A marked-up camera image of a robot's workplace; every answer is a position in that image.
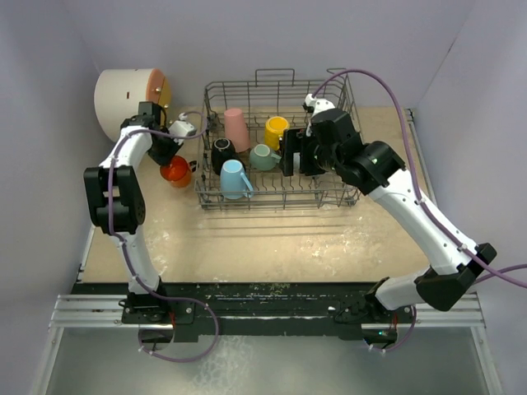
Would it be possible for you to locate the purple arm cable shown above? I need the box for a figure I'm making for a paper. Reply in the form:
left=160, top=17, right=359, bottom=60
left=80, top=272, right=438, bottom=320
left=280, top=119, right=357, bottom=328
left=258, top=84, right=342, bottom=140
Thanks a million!
left=105, top=111, right=221, bottom=364
left=311, top=68, right=527, bottom=355

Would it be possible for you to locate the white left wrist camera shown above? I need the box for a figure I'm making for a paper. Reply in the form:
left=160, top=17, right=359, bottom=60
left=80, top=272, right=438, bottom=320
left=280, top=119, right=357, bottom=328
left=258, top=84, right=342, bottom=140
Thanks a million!
left=168, top=113, right=197, bottom=145

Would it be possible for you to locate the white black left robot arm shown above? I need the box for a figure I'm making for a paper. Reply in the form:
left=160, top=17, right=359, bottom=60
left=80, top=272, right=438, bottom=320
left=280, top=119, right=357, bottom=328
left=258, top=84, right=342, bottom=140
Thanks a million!
left=83, top=101, right=180, bottom=323

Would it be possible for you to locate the aluminium frame rail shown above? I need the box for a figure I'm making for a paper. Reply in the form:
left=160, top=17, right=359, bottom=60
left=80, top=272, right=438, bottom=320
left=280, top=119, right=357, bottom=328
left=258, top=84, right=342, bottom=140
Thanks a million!
left=49, top=295, right=124, bottom=328

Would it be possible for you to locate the white round drawer cabinet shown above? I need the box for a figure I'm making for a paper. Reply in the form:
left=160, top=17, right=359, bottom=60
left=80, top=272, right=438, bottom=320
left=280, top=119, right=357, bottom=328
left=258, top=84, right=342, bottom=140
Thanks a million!
left=94, top=68, right=172, bottom=142

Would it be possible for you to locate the yellow ceramic mug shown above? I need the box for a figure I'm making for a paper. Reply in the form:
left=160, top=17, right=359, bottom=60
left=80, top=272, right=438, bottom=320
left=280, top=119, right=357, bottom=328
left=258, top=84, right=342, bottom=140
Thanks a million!
left=264, top=116, right=290, bottom=151

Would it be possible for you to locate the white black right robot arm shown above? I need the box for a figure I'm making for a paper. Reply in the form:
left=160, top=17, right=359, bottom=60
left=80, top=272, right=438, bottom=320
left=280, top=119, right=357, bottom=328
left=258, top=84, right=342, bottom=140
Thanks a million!
left=280, top=109, right=497, bottom=322

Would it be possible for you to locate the grey wire dish rack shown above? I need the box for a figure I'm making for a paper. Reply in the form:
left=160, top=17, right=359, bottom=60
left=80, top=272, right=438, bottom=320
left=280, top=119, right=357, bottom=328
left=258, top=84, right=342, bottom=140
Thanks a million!
left=194, top=68, right=360, bottom=210

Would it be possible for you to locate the orange ceramic mug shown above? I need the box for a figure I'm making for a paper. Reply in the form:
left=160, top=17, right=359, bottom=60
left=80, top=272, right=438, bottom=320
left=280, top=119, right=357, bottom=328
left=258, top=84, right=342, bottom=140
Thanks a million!
left=160, top=156, right=193, bottom=188

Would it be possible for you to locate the black ceramic mug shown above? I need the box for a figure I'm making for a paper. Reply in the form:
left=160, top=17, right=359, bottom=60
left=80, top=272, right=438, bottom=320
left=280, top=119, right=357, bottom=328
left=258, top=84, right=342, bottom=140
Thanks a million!
left=212, top=137, right=236, bottom=175

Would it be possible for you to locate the sage green ceramic mug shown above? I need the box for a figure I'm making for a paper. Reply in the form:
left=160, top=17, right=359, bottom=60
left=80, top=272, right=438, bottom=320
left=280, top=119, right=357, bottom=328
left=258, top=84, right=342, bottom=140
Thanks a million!
left=250, top=144, right=282, bottom=171

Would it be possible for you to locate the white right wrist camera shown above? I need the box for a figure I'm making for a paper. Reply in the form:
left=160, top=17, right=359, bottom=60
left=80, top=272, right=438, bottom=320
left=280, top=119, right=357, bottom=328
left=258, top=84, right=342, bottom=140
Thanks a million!
left=302, top=94, right=335, bottom=118

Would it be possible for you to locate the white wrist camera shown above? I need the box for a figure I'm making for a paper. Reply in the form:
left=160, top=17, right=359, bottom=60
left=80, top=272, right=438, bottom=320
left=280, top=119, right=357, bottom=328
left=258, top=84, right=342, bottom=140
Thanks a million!
left=302, top=94, right=335, bottom=118
left=168, top=113, right=197, bottom=145

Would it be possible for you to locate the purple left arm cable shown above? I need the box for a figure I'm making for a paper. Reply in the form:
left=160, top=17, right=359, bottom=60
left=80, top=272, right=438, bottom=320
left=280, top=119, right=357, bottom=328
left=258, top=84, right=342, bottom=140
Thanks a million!
left=105, top=111, right=221, bottom=364

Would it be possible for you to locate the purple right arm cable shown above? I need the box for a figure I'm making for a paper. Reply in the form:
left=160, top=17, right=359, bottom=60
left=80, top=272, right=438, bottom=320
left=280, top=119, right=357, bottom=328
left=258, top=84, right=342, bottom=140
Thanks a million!
left=311, top=68, right=527, bottom=355

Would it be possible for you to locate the pink plastic tumbler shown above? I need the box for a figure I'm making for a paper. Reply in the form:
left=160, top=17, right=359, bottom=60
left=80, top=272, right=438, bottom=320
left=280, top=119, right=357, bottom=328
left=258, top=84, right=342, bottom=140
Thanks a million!
left=224, top=108, right=250, bottom=152

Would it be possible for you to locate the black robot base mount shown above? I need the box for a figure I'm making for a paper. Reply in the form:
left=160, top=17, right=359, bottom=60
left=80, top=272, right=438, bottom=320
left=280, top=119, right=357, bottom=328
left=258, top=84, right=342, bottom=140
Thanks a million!
left=72, top=282, right=413, bottom=342

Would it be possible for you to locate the light blue ceramic mug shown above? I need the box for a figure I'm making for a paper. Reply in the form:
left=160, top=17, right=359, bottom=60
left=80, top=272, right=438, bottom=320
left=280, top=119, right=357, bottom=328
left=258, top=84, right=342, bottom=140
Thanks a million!
left=220, top=160, right=254, bottom=200

